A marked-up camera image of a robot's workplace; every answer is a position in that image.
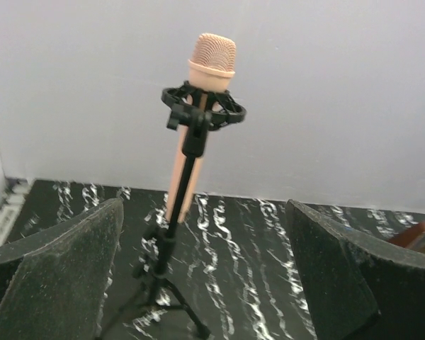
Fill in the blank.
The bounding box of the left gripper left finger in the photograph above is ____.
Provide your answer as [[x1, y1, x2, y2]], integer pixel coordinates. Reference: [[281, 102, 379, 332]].
[[0, 198, 124, 339]]

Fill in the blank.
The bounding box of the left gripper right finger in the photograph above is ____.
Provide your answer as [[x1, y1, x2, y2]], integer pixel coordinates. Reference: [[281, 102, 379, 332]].
[[285, 200, 425, 339]]

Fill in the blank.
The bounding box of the black tripod shock-mount stand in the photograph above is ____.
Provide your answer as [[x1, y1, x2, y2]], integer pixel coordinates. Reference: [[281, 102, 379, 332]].
[[96, 81, 247, 339]]

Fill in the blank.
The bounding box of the pink microphone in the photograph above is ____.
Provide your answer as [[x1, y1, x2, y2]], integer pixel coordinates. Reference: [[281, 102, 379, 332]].
[[166, 33, 237, 220]]

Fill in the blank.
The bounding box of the brown metronome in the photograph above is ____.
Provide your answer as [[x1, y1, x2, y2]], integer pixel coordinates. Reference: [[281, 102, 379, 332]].
[[388, 221, 425, 254]]

